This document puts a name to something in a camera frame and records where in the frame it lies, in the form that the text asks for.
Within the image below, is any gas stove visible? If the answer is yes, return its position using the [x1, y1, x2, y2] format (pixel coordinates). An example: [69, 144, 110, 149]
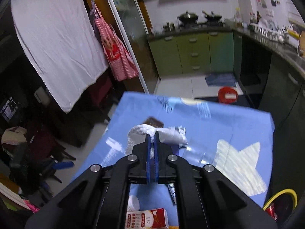
[177, 20, 226, 29]

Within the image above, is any dark wooden chair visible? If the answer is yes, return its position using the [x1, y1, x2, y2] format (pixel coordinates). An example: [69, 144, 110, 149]
[22, 118, 77, 184]

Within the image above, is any dark kitchen cabinet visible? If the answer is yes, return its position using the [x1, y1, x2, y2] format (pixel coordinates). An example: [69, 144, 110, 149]
[234, 31, 305, 194]

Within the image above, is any silver foil wrapper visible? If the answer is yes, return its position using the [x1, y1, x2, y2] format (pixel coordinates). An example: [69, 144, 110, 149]
[177, 125, 189, 146]

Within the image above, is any white tissue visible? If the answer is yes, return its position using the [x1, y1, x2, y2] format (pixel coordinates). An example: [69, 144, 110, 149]
[125, 123, 189, 153]

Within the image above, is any white bottle with red label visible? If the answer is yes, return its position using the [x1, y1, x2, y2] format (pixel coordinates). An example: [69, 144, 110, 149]
[128, 195, 140, 212]

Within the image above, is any red drink can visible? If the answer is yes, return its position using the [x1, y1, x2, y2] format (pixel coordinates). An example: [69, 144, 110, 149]
[265, 204, 279, 222]

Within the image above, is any blue floor mat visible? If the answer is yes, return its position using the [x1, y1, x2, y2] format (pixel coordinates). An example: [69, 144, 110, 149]
[205, 73, 237, 86]

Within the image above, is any dish rack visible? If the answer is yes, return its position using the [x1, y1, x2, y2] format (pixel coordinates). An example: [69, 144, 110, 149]
[248, 19, 287, 44]

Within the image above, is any dark foil wrapper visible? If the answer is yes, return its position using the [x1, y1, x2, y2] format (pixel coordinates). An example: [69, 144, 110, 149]
[167, 183, 177, 206]

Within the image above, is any yellow-rimmed black bin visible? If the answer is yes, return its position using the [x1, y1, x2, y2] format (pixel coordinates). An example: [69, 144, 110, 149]
[263, 188, 299, 226]

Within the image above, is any glass sliding door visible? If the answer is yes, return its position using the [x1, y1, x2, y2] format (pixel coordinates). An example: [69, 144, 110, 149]
[100, 0, 160, 94]

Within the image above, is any green kitchen cabinet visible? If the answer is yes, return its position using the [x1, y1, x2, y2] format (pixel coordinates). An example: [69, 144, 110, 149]
[147, 30, 235, 78]

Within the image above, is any pile of clothes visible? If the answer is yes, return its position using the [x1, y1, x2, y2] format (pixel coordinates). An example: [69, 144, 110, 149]
[1, 126, 28, 149]

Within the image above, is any red and white box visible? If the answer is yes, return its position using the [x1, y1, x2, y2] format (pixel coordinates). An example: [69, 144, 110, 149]
[124, 208, 169, 229]

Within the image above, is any dark red cloth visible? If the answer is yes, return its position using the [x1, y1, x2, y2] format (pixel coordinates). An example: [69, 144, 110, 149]
[89, 76, 113, 106]

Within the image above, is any blue star-print tablecloth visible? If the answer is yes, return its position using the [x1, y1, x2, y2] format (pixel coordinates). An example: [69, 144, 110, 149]
[70, 91, 274, 229]

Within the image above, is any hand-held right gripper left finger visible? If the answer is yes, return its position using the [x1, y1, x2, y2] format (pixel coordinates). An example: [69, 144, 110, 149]
[24, 133, 153, 229]

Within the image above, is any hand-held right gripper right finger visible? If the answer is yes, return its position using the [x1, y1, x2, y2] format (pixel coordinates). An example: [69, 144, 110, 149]
[153, 132, 279, 229]

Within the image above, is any black wok with lid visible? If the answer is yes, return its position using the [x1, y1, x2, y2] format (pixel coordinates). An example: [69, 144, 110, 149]
[177, 10, 199, 25]

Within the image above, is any red checked apron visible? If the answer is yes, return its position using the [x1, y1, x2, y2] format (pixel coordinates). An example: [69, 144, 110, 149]
[91, 0, 140, 82]

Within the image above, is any white hanging cloth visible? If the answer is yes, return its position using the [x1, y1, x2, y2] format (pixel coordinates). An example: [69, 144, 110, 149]
[10, 0, 110, 114]

